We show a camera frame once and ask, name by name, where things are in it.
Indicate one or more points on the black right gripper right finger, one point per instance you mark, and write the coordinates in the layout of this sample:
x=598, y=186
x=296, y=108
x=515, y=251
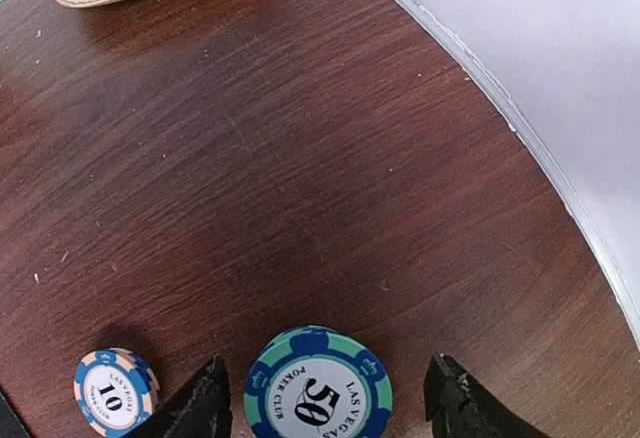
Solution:
x=458, y=405

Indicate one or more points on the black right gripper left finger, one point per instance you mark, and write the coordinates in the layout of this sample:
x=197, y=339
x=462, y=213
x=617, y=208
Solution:
x=201, y=408

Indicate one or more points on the white blue chip stack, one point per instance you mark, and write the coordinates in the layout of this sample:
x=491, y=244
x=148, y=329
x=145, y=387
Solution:
x=116, y=390

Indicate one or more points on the green chip stack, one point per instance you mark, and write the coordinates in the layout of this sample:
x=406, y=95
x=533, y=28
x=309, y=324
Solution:
x=312, y=381

